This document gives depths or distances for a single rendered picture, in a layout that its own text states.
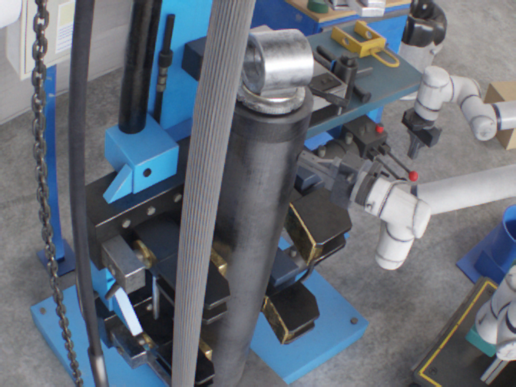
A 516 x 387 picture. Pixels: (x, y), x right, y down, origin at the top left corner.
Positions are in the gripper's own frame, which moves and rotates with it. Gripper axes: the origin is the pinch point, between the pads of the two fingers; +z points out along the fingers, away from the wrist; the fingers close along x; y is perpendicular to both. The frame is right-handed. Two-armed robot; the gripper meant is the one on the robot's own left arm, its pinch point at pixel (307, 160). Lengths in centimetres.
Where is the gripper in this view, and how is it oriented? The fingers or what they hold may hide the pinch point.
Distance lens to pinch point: 179.1
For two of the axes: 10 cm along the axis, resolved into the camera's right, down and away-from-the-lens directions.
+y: -4.7, 5.8, -6.6
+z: -8.7, -4.4, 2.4
